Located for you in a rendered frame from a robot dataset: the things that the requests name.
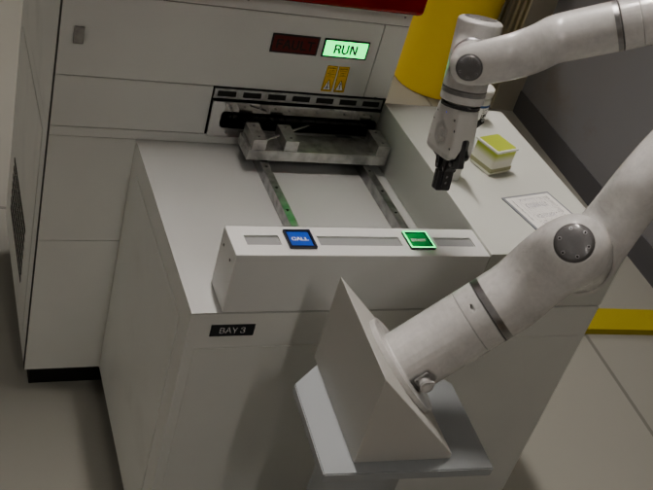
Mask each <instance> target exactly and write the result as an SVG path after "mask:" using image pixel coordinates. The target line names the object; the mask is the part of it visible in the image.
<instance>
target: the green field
mask: <svg viewBox="0 0 653 490"><path fill-rule="evenodd" d="M368 45H369V44H361V43H351V42H341V41H331V40H326V46H325V50H324V53H323V55H330V56H340V57H351V58H361V59H364V58H365V55H366V52H367V48H368Z"/></svg>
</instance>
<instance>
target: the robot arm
mask: <svg viewBox="0 0 653 490"><path fill-rule="evenodd" d="M502 29H503V25H502V23H501V22H499V21H498V20H496V19H493V18H490V17H484V16H479V15H473V14H462V15H459V16H458V19H457V24H456V28H455V32H454V37H453V41H452V45H451V50H450V53H449V57H448V62H447V66H446V70H445V74H444V79H443V83H442V87H441V92H440V97H441V99H440V101H439V103H438V105H437V108H436V110H435V113H434V116H433V119H432V123H431V126H430V132H429V136H428V141H427V143H428V145H429V147H430V148H431V149H432V150H433V151H434V153H435V155H436V160H435V167H437V168H435V172H434V176H433V180H432V184H431V186H432V187H433V188H435V189H436V190H437V191H449V190H450V186H451V182H452V178H453V174H454V172H456V169H464V162H465V161H468V160H469V158H470V156H471V152H472V149H473V144H474V140H475V134H476V129H477V123H478V113H479V112H478V111H480V107H481V106H483V105H484V101H485V97H486V93H487V89H488V85H489V84H495V83H501V82H506V81H511V80H516V79H520V78H524V77H527V76H530V75H533V74H536V73H539V72H541V71H544V70H546V69H548V68H550V67H552V66H554V65H556V64H559V63H563V62H567V61H572V60H577V59H582V58H588V57H593V56H598V55H603V54H608V53H618V52H622V51H627V50H632V49H637V48H641V47H646V46H652V45H653V0H614V1H609V2H605V3H600V4H597V5H592V6H588V7H583V8H579V9H575V10H570V11H566V12H562V13H558V14H554V15H552V16H549V17H545V18H543V19H541V20H540V21H538V22H536V23H534V24H532V25H530V26H527V27H525V28H522V29H519V30H516V31H513V32H510V33H507V34H504V35H501V32H502ZM652 220H653V130H652V131H651V132H650V133H649V134H648V135H647V136H646V137H645V138H644V139H643V140H642V141H641V142H640V144H639V145H638V146H637V147H636V148H635V149H634V150H633V151H632V153H631V154H630V155H629V156H628V157H627V158H626V159H625V161H624V162H623V163H622V164H621V165H620V167H619V168H618V169H617V170H616V171H615V173H614V174H613V175H612V176H611V178H610V179H609V180H608V182H607V183H606V184H605V186H604V187H603V188H602V189H601V191H600V192H599V194H598V195H597V196H596V197H595V199H594V200H593V201H592V202H591V204H590V205H589V206H588V207H587V208H586V209H585V211H584V212H583V213H582V214H567V215H564V216H561V217H558V218H556V219H554V220H552V221H550V222H548V223H546V224H545V225H543V226H541V227H539V228H538V229H537V230H535V231H534V232H533V233H531V234H530V235H529V236H528V237H526V238H525V239H524V240H523V241H522V242H521V243H519V244H518V245H517V246H516V247H515V248H514V249H513V250H512V251H511V252H510V253H509V254H508V255H507V256H506V257H505V258H504V259H502V260H501V261H500V262H499V263H498V264H496V265H495V266H494V267H492V268H491V269H489V270H488V271H486V272H485V273H483V274H481V275H480V276H478V277H477V278H475V279H473V280H472V281H470V282H468V283H467V284H465V285H464V286H462V287H460V288H459V289H457V290H456V291H455V292H453V293H452V294H450V295H449V296H447V297H445V298H443V299H442V300H440V301H438V302H437V303H435V304H433V305H432V306H430V307H429V308H427V309H425V310H424V311H422V312H421V313H419V314H417V315H416V316H414V317H412V318H411V319H409V320H408V321H406V322H404V323H403V324H401V325H400V326H398V327H396V328H395V329H393V330H392V331H389V330H388V329H387V327H386V326H385V325H384V324H383V323H382V322H381V321H380V320H379V319H377V318H373V319H372V320H370V321H369V325H370V328H371V331H372V334H373V336H374V338H375V340H376V343H377V345H378V347H379V349H380V351H381V352H382V354H383V356H384V358H385V360H386V361H387V363H388V365H389V367H390V368H391V370H392V371H393V373H394V375H395V377H396V378H397V380H398V381H399V383H400V385H401V386H402V387H403V389H404V390H405V392H406V393H407V394H408V396H409V397H410V398H411V400H412V401H413V402H414V403H415V405H417V406H418V407H419V408H420V409H421V410H422V411H424V412H425V413H428V412H429V411H431V410H432V407H431V402H430V398H429V395H428V392H430V391H431V390H432V389H433V387H434V385H435V384H436V383H438V382H439V381H441V380H442V379H444V378H446V377H447V376H449V375H451V374H452V373H454V372H456V371H457V370H459V369H461V368H463V367H465V366H466V365H468V364H470V363H471V362H473V361H474V360H476V359H478V358H479V357H481V356H483V355H484V354H486V353H488V352H489V351H491V350H493V349H494V348H496V347H498V346H499V345H501V344H502V343H503V342H505V341H506V340H508V339H510V338H511V337H513V336H515V335H516V334H518V333H520V332H522V331H523V330H525V329H526V328H528V327H529V326H531V325H532V324H534V323H535V322H536V321H537V320H539V319H540V318H541V317H542V316H543V315H545V314H546V313H547V312H548V311H549V310H550V309H552V308H553V307H554V306H555V305H557V304H558V303H559V302H561V301H562V300H563V299H565V298H566V297H568V296H569V295H571V296H586V295H589V294H592V293H594V292H595V291H597V290H598V289H600V288H601V287H602V286H603V285H604V284H605V283H606V282H607V281H608V280H609V279H610V278H611V277H612V275H613V274H614V273H615V271H616V270H617V268H618V267H619V265H620V264H621V262H622V261H623V260H624V259H625V258H626V256H627V255H628V253H629V252H630V251H631V249H632V248H633V247H634V245H635V244H636V242H637V241H638V239H639V238H640V236H641V235H642V234H643V232H644V231H645V230H646V228H647V227H648V225H649V224H650V223H651V221H652Z"/></svg>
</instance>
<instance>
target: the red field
mask: <svg viewBox="0 0 653 490"><path fill-rule="evenodd" d="M318 42H319V39H312V38H302V37H293V36H283V35H275V37H274V41H273V46H272V51H278V52H289V53H309V54H315V53H316V49H317V46H318Z"/></svg>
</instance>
